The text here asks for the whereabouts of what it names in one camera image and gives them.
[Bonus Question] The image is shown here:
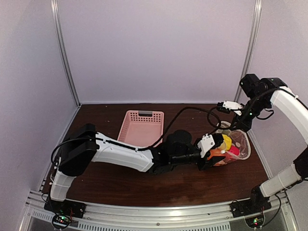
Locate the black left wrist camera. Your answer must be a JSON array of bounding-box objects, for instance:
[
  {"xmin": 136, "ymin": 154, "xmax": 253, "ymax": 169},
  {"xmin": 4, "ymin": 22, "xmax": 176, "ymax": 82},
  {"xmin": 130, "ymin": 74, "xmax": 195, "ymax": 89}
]
[{"xmin": 197, "ymin": 133, "xmax": 224, "ymax": 158}]

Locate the circuit board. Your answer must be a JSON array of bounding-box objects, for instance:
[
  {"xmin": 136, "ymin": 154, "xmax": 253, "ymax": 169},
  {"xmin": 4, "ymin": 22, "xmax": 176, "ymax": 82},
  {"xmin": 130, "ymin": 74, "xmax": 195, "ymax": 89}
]
[
  {"xmin": 245, "ymin": 215, "xmax": 265, "ymax": 229},
  {"xmin": 51, "ymin": 214, "xmax": 72, "ymax": 229}
]

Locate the aluminium frame post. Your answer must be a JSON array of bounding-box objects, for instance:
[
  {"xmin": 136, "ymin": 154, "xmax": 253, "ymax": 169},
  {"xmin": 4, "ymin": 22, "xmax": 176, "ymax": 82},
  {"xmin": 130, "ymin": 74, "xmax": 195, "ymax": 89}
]
[
  {"xmin": 51, "ymin": 0, "xmax": 81, "ymax": 107},
  {"xmin": 233, "ymin": 0, "xmax": 262, "ymax": 104}
]

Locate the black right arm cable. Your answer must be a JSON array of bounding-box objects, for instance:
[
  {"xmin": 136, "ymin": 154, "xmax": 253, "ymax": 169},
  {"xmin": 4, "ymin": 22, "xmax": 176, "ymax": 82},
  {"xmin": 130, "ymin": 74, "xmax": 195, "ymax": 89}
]
[{"xmin": 207, "ymin": 107, "xmax": 223, "ymax": 129}]

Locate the left circuit board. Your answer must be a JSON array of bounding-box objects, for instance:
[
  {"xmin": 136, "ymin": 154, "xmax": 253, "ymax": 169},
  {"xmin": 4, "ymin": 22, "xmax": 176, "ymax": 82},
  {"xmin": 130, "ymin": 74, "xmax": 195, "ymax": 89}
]
[{"xmin": 51, "ymin": 214, "xmax": 72, "ymax": 229}]

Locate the right circuit board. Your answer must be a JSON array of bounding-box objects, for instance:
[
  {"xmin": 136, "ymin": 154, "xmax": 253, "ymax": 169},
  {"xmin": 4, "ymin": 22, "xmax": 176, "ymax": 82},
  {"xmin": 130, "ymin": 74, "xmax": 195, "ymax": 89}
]
[{"xmin": 245, "ymin": 215, "xmax": 265, "ymax": 229}]

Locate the right aluminium frame post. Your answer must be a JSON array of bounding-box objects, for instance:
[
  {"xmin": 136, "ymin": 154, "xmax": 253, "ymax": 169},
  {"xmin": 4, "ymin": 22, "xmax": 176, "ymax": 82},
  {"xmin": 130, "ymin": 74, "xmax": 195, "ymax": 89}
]
[{"xmin": 233, "ymin": 0, "xmax": 262, "ymax": 104}]

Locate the orange toy fruit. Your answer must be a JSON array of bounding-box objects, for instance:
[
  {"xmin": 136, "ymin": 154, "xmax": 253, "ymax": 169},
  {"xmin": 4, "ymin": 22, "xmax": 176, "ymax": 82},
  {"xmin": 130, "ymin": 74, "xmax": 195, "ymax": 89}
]
[{"xmin": 207, "ymin": 149, "xmax": 226, "ymax": 167}]

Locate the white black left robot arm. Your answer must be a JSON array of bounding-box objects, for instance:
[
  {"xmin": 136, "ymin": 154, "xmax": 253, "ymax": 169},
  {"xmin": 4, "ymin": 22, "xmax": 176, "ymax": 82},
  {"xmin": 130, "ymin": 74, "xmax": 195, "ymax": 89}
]
[{"xmin": 49, "ymin": 124, "xmax": 225, "ymax": 214}]

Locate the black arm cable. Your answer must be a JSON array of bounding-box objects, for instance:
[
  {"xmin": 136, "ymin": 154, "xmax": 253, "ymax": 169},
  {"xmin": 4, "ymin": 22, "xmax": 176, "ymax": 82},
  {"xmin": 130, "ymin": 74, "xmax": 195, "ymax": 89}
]
[
  {"xmin": 207, "ymin": 107, "xmax": 223, "ymax": 129},
  {"xmin": 51, "ymin": 106, "xmax": 222, "ymax": 167}
]

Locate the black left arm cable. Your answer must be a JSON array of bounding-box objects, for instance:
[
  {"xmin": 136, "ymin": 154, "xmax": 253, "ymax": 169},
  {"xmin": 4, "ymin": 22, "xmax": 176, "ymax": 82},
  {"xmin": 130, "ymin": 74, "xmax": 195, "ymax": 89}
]
[{"xmin": 51, "ymin": 106, "xmax": 222, "ymax": 167}]

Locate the clear dotted zip bag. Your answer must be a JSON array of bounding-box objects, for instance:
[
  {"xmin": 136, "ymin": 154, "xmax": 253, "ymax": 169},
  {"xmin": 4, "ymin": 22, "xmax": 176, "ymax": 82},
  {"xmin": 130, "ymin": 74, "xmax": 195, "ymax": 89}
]
[{"xmin": 215, "ymin": 129, "xmax": 251, "ymax": 164}]

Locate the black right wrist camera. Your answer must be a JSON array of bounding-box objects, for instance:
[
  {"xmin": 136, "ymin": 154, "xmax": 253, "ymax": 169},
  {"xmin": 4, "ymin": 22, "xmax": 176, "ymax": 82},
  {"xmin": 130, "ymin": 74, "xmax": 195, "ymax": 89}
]
[{"xmin": 217, "ymin": 101, "xmax": 243, "ymax": 116}]

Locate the left aluminium frame post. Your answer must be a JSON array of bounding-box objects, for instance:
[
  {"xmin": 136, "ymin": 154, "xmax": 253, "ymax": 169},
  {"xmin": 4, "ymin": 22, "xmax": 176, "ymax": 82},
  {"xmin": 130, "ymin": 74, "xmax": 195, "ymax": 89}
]
[{"xmin": 51, "ymin": 0, "xmax": 81, "ymax": 107}]

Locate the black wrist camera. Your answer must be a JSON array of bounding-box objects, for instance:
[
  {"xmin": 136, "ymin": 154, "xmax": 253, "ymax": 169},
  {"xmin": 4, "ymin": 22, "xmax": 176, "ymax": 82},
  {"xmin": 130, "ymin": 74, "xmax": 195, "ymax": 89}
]
[
  {"xmin": 197, "ymin": 133, "xmax": 224, "ymax": 158},
  {"xmin": 217, "ymin": 101, "xmax": 243, "ymax": 116}
]

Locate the red toy apple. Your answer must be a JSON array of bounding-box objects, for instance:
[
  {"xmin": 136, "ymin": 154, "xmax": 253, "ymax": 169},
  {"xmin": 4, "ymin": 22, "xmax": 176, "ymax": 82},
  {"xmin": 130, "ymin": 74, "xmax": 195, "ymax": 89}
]
[{"xmin": 229, "ymin": 145, "xmax": 240, "ymax": 156}]

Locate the pink plastic basket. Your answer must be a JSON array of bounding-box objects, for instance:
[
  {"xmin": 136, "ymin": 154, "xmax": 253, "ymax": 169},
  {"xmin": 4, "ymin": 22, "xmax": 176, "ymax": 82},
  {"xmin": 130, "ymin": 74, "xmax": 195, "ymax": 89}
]
[{"xmin": 117, "ymin": 110, "xmax": 164, "ymax": 147}]

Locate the aluminium front rail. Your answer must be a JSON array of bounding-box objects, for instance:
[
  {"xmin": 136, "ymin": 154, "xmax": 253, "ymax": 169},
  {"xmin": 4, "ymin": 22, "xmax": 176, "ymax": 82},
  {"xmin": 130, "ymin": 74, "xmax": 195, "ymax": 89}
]
[{"xmin": 18, "ymin": 190, "xmax": 295, "ymax": 231}]

